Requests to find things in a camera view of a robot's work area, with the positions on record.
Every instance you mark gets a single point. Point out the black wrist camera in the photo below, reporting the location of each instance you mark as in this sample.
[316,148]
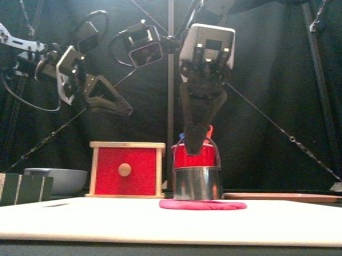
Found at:
[88,36]
[145,50]

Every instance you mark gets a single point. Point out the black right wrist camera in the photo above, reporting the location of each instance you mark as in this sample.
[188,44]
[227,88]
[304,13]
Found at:
[145,50]

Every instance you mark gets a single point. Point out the slanted black frame pole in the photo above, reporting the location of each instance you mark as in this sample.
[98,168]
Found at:
[319,83]

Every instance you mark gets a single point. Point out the brown wooden tray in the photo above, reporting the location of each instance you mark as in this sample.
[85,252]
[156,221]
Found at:
[285,197]

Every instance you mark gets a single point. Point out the blue tool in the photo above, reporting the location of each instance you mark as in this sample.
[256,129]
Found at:
[182,135]

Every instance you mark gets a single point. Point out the vertical metal frame pole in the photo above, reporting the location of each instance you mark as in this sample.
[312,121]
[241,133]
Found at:
[170,106]

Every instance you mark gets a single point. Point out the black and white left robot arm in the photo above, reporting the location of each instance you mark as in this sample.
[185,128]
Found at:
[18,43]

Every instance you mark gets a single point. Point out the dark green striped block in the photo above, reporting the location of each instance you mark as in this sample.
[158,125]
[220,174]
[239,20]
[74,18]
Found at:
[25,188]

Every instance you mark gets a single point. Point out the white frame bracket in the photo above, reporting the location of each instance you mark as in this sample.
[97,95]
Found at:
[337,187]

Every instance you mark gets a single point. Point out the grey bowl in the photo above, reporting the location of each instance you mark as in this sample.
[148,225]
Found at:
[68,180]

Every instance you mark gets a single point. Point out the red cup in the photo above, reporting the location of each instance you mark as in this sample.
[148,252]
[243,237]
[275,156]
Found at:
[196,159]

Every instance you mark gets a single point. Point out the red drawer with wooden knob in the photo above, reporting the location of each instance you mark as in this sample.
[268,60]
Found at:
[109,175]

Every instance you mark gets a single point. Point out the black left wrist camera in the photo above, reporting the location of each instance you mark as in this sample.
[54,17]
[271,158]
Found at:
[88,36]

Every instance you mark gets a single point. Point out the orange tool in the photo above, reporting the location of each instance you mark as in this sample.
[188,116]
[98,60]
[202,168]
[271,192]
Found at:
[211,131]

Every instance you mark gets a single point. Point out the wooden drawer box frame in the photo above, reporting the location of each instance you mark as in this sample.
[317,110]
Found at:
[128,144]

